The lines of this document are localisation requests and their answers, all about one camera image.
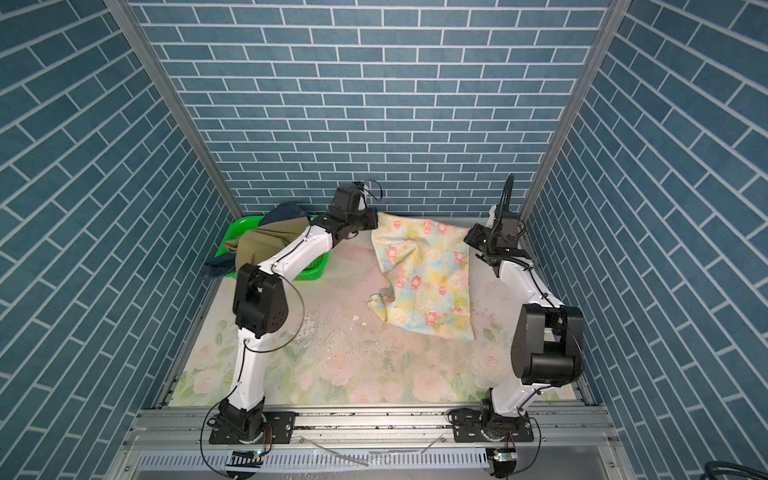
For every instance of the dark navy skirt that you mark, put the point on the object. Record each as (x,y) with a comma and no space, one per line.
(224,265)

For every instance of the black mounting plate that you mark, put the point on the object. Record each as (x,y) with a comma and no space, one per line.
(473,426)
(276,428)

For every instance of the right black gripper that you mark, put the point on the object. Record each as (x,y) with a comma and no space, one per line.
(476,232)

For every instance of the floral pastel skirt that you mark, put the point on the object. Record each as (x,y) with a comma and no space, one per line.
(426,264)

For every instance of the aluminium corner post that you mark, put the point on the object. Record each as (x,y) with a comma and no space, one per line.
(596,55)
(130,27)

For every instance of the white slotted cable duct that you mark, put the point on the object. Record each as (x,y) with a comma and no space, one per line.
(314,461)

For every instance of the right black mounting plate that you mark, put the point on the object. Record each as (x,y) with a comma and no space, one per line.
(473,426)

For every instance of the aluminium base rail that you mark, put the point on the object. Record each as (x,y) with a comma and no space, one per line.
(399,427)

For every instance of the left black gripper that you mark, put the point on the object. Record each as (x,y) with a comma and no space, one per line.
(369,217)

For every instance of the olive khaki skirt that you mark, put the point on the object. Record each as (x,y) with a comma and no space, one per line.
(263,242)

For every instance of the green plastic basket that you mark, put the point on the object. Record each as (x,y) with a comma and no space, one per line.
(313,272)

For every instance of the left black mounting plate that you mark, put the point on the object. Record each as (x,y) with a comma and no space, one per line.
(276,428)

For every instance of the left aluminium corner post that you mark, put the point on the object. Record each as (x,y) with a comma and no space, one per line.
(130,27)

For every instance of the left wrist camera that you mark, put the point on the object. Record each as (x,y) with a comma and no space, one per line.
(349,199)

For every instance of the right aluminium corner post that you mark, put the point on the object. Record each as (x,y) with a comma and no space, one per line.
(596,55)

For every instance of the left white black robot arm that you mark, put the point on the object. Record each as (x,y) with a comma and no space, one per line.
(261,308)

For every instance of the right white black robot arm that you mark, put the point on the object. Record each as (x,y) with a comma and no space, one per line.
(546,348)

